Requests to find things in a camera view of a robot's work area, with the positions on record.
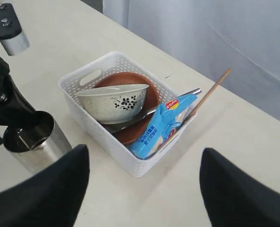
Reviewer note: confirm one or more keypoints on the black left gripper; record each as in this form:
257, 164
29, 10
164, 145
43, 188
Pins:
17, 112

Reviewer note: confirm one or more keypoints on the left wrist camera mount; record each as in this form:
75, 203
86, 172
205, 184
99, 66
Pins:
12, 36

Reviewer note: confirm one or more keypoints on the white perforated plastic basket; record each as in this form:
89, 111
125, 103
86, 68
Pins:
117, 68

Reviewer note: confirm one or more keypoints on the blue chips bag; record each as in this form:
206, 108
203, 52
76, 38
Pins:
165, 121

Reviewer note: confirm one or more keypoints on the cream ceramic bowl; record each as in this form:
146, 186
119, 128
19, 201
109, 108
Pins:
113, 104

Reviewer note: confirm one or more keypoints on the shiny steel cup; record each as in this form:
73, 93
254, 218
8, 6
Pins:
38, 147

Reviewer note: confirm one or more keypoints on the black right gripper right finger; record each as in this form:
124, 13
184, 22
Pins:
232, 198

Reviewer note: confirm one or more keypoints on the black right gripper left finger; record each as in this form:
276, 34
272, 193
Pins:
52, 197

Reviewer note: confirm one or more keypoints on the steel knife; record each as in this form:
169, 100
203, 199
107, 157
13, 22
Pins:
114, 128

